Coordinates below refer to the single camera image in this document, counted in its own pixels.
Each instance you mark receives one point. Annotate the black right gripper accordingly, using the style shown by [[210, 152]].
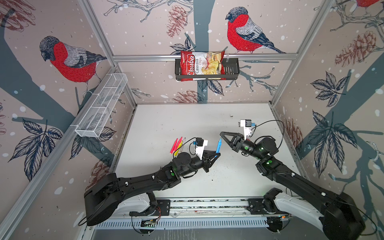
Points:
[[238, 143]]

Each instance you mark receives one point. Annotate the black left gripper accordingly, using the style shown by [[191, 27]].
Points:
[[205, 161]]

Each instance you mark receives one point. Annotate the blue marker pen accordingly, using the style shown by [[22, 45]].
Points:
[[219, 146]]

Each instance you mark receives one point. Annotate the white whiteboard marker pen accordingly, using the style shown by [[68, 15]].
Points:
[[181, 146]]

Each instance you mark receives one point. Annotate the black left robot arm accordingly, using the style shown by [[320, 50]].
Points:
[[103, 198]]

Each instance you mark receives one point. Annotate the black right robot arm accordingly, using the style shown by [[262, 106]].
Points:
[[336, 215]]

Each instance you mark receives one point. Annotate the yellow highlighter pen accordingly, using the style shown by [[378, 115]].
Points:
[[177, 148]]

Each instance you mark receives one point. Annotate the red cassava chips bag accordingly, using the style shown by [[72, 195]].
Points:
[[201, 63]]

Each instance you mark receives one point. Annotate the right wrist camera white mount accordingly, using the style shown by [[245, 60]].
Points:
[[247, 127]]

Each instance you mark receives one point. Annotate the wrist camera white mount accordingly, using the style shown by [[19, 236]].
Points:
[[247, 127], [200, 145]]

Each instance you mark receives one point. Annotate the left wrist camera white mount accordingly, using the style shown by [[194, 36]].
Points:
[[200, 145]]

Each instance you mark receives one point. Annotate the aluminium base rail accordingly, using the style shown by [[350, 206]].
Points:
[[189, 207]]

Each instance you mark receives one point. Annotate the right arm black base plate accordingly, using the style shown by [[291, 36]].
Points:
[[260, 206]]

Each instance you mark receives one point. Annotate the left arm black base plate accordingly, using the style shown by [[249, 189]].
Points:
[[160, 208]]

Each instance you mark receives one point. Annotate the black wire wall basket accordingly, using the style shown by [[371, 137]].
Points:
[[230, 66]]

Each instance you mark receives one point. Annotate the white wire mesh shelf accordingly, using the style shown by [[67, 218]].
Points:
[[99, 112]]

